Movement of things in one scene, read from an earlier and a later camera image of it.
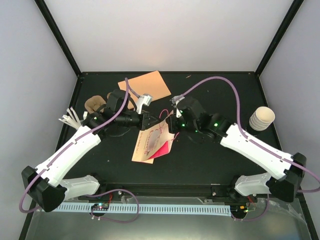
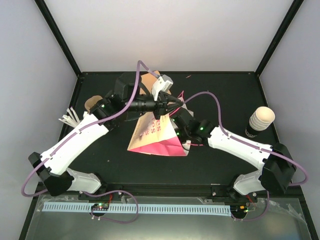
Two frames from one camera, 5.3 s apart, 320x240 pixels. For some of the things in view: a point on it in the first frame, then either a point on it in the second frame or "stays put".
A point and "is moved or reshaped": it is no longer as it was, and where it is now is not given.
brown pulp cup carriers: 93,103 stays put
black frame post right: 294,10 stays put
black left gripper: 145,124 → 162,107
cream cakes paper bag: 153,143 is moved or reshaped
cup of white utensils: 73,121 stays put
